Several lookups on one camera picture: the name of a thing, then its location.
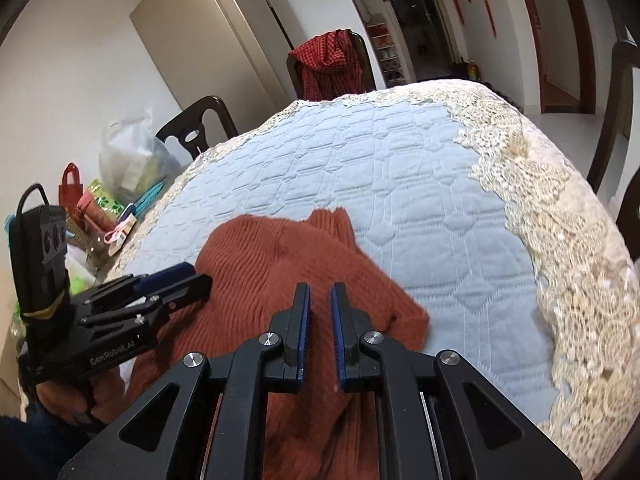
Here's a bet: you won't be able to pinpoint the green snack packet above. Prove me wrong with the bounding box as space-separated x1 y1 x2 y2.
85 180 125 216

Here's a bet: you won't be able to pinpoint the brown wooden door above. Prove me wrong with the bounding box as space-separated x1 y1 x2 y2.
510 0 598 115

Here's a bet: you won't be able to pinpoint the pink clip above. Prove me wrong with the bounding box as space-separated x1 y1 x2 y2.
104 215 138 252

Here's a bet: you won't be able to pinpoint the dark glass door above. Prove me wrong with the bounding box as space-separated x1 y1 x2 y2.
372 0 463 83

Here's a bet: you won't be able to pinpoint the person's left hand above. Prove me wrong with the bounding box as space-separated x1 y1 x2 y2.
36 372 126 433

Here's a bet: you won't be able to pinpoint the blue quilted lace-edged tablecloth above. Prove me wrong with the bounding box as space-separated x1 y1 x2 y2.
97 79 640 461

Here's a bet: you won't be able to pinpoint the red checked cloth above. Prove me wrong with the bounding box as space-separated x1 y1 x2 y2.
289 30 363 101

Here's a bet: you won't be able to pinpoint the shoe rack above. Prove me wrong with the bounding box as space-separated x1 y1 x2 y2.
367 22 408 86

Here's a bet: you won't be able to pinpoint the dark wooden chair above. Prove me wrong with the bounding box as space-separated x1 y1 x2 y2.
155 95 241 161
587 40 640 261

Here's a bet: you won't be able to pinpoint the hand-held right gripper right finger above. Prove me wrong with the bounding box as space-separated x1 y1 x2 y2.
330 282 583 480

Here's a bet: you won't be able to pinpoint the teal clothes hangers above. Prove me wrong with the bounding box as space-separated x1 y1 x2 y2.
132 182 166 221

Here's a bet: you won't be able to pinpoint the red tote bag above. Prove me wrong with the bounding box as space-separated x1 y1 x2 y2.
58 162 86 211

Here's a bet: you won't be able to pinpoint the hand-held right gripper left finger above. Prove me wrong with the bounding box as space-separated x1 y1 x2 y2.
57 283 311 480

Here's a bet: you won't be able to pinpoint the rust knit sweater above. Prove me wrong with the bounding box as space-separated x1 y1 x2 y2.
120 207 431 480

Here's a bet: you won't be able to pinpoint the black cable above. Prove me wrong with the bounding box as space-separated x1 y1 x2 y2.
16 183 49 213

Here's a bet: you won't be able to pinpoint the beige cabinet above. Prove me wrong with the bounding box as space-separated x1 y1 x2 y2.
129 0 301 133

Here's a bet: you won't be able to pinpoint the white plastic bag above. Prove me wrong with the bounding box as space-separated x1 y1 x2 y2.
98 106 183 206

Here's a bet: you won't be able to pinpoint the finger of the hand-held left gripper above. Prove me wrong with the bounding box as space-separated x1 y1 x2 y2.
82 274 213 328
75 261 196 306

